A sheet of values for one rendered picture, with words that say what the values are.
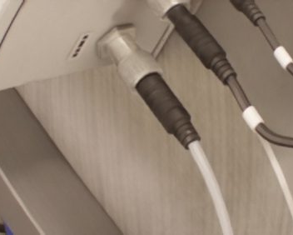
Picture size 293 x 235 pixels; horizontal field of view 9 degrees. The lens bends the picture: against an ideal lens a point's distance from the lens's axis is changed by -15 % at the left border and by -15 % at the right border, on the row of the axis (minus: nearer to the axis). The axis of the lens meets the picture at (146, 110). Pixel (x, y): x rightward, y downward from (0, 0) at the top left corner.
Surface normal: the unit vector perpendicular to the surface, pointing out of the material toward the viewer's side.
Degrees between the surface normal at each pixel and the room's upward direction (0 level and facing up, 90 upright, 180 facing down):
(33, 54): 133
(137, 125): 90
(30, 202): 44
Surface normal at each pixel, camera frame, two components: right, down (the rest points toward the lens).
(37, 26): 0.53, 0.72
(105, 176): -0.75, 0.15
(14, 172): 0.38, -0.71
